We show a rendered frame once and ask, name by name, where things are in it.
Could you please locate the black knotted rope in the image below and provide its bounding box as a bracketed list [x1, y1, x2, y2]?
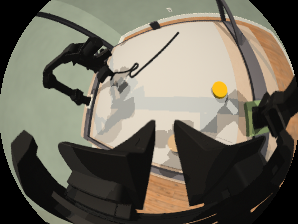
[114, 32, 179, 77]

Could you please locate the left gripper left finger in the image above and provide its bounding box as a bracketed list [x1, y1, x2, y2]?
[58, 120, 156, 210]

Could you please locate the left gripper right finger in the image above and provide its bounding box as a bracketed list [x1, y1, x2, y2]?
[173, 120, 266, 207]

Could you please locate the tan wooden disc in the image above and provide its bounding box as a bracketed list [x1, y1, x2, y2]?
[168, 134, 177, 152]

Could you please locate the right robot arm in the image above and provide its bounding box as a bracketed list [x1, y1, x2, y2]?
[43, 37, 112, 106]

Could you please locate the grey metal cylinder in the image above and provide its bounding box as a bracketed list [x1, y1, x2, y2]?
[209, 134, 233, 145]

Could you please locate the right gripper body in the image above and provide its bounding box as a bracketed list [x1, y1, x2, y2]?
[86, 55, 111, 83]

